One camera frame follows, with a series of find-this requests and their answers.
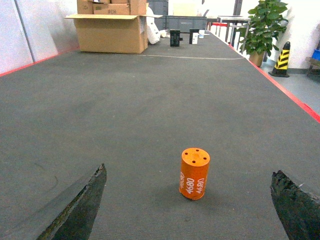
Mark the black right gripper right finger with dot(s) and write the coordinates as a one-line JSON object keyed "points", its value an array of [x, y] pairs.
{"points": [[297, 209]]}

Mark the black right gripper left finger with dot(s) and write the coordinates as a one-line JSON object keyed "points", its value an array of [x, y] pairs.
{"points": [[76, 220]]}

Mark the orange cylinder cap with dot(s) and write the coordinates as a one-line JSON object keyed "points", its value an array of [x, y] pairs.
{"points": [[194, 168]]}

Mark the yellow black traffic cone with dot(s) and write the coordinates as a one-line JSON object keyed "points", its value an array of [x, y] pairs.
{"points": [[280, 68]]}

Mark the potted green plant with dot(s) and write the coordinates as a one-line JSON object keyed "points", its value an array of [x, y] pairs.
{"points": [[266, 24]]}

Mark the large cardboard box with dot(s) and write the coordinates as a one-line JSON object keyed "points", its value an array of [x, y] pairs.
{"points": [[104, 33]]}

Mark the white foam packaging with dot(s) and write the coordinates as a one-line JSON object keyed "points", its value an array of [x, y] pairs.
{"points": [[153, 33]]}

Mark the black white box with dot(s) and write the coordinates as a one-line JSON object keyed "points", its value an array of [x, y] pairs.
{"points": [[193, 36]]}

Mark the black box on table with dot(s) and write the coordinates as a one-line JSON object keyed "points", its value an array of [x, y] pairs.
{"points": [[175, 37]]}

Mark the grey plastic crate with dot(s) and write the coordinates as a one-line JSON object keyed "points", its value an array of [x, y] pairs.
{"points": [[182, 23]]}

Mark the small stacked cardboard boxes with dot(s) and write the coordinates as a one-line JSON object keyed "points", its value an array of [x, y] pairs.
{"points": [[112, 7]]}

